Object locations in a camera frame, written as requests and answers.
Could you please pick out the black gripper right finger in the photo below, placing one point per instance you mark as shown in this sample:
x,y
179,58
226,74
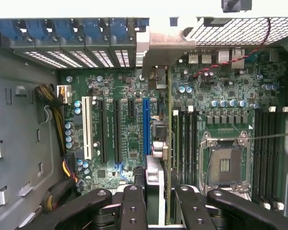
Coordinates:
x,y
194,213

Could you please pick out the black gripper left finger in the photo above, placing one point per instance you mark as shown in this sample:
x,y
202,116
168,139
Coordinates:
x,y
134,210

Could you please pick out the blue data plug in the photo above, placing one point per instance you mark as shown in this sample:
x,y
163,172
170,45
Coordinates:
x,y
120,170

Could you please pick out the metal socket cover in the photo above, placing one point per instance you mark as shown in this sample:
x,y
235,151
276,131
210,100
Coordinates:
x,y
238,191

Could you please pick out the CPU socket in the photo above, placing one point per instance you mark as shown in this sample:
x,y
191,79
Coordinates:
x,y
225,165

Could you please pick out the long black expansion slot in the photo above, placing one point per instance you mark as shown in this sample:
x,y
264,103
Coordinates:
x,y
117,131
102,131

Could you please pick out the blue expansion slot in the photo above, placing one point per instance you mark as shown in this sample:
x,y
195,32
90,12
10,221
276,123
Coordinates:
x,y
147,127

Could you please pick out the white expansion slot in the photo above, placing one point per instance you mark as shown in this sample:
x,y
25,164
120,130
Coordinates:
x,y
87,129

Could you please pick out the short black expansion slot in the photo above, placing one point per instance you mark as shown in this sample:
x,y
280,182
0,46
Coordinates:
x,y
131,107

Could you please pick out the thin metal locking lever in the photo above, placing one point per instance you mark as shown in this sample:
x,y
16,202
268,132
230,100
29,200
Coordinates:
x,y
273,136

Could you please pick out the green motherboard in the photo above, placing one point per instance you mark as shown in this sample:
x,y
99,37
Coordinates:
x,y
134,83

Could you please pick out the blue card retention clip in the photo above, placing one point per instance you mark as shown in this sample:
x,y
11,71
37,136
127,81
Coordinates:
x,y
9,28
92,28
140,24
118,27
63,28
36,28

